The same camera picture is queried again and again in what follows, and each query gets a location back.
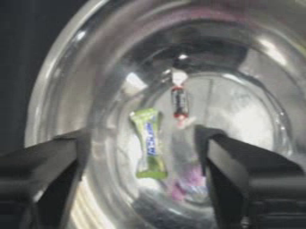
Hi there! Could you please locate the purple candy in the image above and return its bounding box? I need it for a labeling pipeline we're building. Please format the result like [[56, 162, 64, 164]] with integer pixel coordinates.
[[168, 165, 208, 204]]

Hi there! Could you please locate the green candy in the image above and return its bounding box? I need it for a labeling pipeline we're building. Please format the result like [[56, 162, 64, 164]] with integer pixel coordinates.
[[129, 107, 168, 180]]

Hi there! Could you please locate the black white Tootsie candy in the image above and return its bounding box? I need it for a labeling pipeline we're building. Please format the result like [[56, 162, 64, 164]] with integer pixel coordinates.
[[169, 70, 197, 130]]

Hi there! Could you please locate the steel bowl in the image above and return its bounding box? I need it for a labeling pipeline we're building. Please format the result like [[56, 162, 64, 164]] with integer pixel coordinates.
[[22, 0, 306, 229]]

